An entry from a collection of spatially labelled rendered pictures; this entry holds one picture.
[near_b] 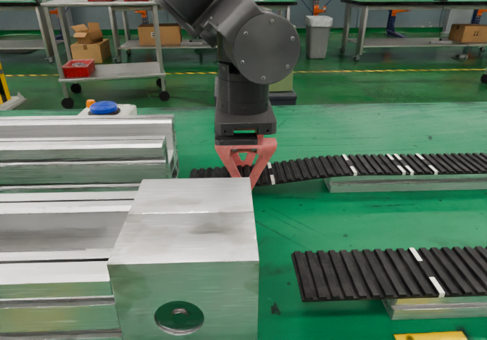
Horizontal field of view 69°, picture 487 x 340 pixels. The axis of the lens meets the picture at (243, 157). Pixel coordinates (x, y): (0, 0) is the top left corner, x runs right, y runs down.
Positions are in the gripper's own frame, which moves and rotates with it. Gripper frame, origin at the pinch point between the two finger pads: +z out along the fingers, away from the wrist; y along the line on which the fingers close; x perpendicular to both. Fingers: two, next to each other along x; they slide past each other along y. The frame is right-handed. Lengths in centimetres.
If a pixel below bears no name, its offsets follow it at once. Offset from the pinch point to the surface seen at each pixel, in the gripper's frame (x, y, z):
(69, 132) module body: -21.9, -3.0, -5.2
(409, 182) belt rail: 21.3, 0.9, 1.1
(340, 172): 11.8, 1.8, -1.2
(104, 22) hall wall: -251, -750, 56
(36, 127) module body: -25.8, -3.1, -5.9
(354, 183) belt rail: 13.9, 1.3, 0.8
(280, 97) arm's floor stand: 10.8, -41.9, 2.7
